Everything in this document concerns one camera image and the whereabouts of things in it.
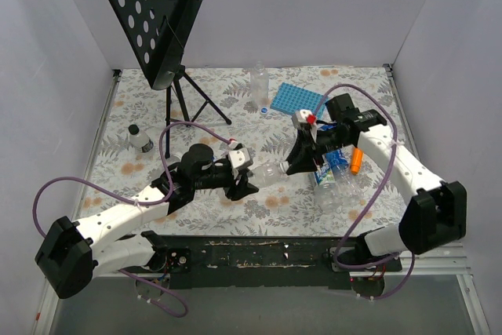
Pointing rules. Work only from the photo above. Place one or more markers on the clear bottle green logo cap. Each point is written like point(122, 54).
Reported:
point(268, 174)

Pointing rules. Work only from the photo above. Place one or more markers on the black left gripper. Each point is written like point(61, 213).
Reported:
point(234, 182)

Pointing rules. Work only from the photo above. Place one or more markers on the large crumpled clear bottle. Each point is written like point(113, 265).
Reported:
point(344, 194)

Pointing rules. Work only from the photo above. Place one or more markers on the small black cap bottle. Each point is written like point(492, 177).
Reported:
point(139, 139)

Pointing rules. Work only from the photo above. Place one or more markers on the clear bottle pocari cap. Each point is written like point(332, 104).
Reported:
point(259, 85)

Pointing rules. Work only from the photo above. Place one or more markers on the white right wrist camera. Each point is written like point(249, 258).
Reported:
point(303, 119)

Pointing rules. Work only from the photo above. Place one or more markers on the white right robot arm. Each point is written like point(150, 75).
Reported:
point(436, 211)

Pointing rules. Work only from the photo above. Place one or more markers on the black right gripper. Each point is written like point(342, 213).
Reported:
point(308, 148)

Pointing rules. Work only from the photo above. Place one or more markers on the green label drink bottle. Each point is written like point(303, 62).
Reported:
point(322, 177)

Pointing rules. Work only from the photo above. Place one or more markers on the blue studded building plate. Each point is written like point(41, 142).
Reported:
point(290, 99)

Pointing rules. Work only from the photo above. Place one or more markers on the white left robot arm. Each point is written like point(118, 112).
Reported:
point(106, 233)

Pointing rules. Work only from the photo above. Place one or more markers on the black music stand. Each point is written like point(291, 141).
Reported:
point(157, 31)

